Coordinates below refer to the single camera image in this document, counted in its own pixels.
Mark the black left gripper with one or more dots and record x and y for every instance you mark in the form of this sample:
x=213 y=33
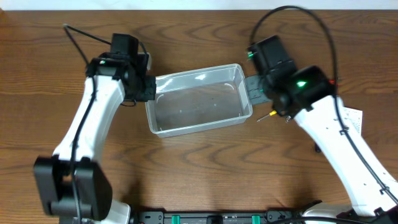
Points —
x=149 y=88

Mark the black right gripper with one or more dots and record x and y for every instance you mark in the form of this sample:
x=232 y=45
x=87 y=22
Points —
x=252 y=83

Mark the clear plastic container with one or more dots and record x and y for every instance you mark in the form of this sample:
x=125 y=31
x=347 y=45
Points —
x=199 y=100

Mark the small claw hammer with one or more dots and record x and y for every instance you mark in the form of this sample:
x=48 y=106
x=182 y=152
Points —
x=317 y=149

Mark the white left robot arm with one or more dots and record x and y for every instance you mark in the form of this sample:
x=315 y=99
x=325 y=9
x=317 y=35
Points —
x=71 y=184

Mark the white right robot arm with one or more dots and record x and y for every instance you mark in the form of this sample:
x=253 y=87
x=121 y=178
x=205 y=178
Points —
x=308 y=97

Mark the yellow black screwdriver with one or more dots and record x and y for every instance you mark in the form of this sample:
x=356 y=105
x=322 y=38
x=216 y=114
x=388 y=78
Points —
x=272 y=113

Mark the white paper sheet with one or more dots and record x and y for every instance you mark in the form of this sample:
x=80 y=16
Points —
x=356 y=117

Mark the black mounting rail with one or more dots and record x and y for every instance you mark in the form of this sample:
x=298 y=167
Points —
x=315 y=212

